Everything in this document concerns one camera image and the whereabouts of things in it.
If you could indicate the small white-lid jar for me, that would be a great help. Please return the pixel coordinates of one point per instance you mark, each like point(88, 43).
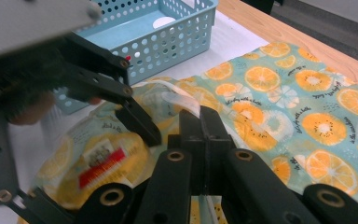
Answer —
point(164, 22)

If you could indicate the light blue plastic basket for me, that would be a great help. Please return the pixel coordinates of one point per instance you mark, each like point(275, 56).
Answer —
point(167, 46)

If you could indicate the orange print cloth bag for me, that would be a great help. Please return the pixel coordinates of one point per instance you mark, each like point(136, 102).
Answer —
point(292, 118)

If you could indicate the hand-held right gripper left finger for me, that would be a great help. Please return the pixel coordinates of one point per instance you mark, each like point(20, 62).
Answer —
point(188, 130)

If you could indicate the red and white tube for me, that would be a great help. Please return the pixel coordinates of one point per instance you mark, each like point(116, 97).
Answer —
point(128, 58)

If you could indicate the white table mat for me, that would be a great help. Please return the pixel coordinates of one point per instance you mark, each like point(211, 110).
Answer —
point(227, 40)

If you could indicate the black stand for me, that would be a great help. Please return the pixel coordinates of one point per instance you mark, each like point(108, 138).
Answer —
point(261, 5)

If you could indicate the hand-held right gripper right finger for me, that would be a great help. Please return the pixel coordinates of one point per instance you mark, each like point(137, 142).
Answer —
point(216, 133)

